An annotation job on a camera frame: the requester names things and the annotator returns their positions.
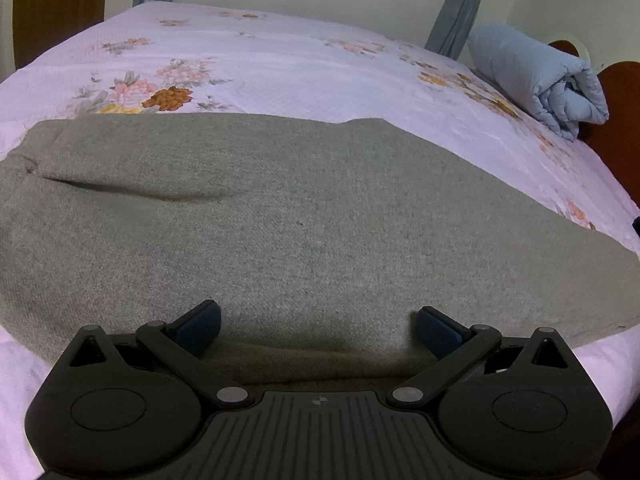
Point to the wooden door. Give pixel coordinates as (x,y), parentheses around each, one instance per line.
(55,10)

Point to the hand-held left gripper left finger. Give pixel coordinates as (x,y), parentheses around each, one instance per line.
(202,327)

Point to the rolled light blue blanket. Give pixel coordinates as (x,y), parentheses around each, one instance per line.
(540,77)

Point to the floral bed sheet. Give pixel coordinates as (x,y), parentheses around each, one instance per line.
(280,70)

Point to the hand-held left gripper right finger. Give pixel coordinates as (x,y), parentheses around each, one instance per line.
(434,331)

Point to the wooden headboard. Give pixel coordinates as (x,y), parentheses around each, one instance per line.
(617,125)

